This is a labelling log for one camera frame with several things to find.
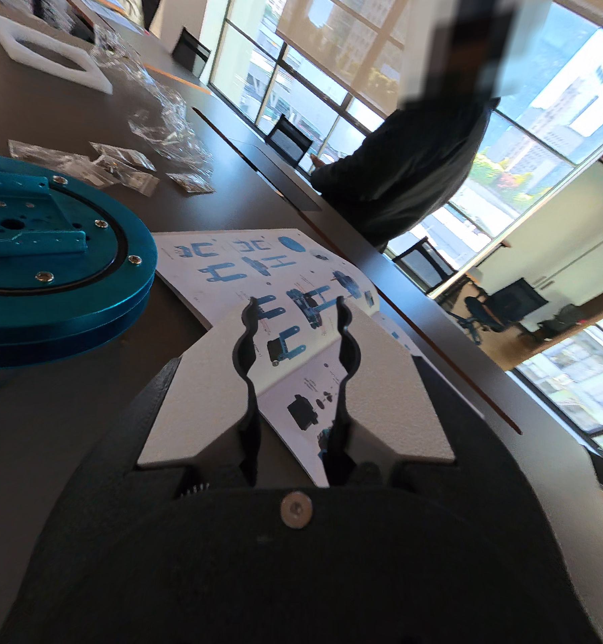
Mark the blue office chair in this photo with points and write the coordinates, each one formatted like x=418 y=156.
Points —
x=485 y=317

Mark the black mesh chair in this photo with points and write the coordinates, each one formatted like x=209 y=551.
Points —
x=289 y=141
x=191 y=50
x=425 y=264

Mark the blue round turntable base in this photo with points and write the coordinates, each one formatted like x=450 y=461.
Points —
x=55 y=281

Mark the black monitor screen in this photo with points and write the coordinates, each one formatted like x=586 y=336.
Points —
x=518 y=302

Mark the beige roller blind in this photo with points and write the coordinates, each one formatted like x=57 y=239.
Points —
x=341 y=50

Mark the crumpled clear plastic bag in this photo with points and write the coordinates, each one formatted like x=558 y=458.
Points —
x=170 y=131
x=118 y=50

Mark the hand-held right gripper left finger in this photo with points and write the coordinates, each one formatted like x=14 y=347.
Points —
x=201 y=402

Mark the large glass window wall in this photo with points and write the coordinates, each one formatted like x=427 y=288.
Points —
x=558 y=100

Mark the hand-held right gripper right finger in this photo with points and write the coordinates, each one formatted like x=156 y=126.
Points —
x=392 y=402

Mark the small clear bag of screws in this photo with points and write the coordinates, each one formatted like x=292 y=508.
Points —
x=125 y=157
x=135 y=182
x=50 y=156
x=191 y=183

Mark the assembly instruction booklet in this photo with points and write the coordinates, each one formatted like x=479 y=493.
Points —
x=231 y=271

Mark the white foam frame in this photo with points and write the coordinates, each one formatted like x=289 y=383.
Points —
x=98 y=80

